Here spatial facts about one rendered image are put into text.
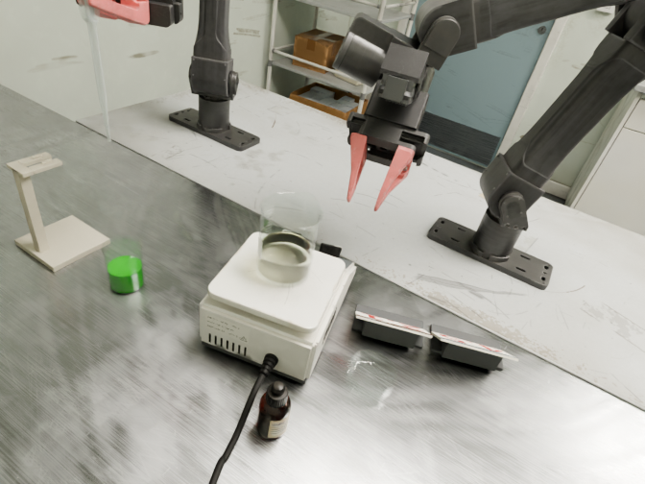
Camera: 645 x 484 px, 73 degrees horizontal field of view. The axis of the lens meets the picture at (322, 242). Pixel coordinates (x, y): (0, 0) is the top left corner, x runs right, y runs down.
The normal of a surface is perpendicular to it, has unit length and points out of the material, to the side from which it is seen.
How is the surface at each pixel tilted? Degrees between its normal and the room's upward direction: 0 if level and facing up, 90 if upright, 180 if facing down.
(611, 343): 0
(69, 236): 0
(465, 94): 90
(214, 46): 82
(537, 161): 77
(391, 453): 0
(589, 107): 89
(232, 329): 90
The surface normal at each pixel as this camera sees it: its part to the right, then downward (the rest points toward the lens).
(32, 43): 0.84, 0.43
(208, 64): 0.00, 0.48
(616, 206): -0.51, 0.45
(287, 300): 0.16, -0.79
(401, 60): -0.07, -0.26
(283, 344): -0.31, 0.53
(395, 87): -0.27, 0.32
